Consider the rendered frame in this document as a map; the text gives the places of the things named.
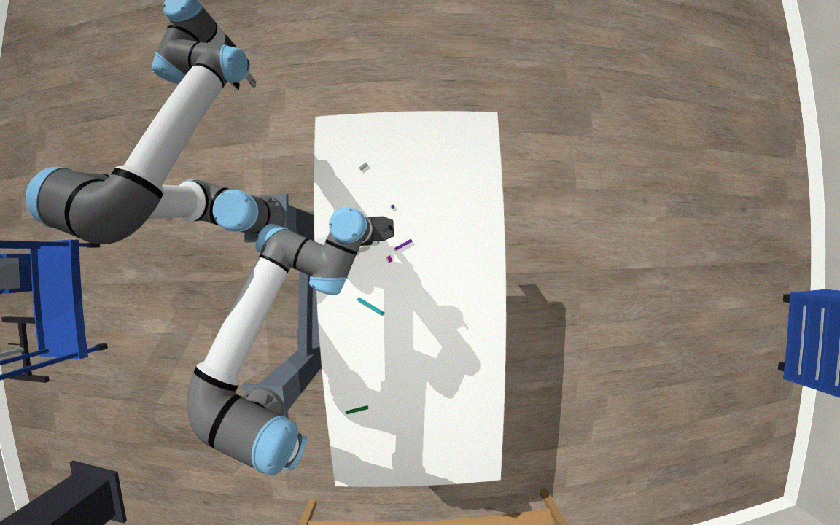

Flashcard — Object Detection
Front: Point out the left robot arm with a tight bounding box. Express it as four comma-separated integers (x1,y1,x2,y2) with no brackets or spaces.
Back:
26,0,285,244

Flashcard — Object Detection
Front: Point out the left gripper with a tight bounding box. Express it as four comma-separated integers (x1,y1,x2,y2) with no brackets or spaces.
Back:
209,25,257,90

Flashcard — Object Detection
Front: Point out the turquoise rod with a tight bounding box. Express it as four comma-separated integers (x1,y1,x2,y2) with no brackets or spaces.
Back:
357,297,385,315

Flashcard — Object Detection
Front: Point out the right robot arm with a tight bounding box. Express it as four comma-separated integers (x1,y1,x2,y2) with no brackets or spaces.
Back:
187,207,370,475

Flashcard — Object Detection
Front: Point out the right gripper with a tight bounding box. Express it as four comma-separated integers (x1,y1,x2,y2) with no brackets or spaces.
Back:
361,216,394,246

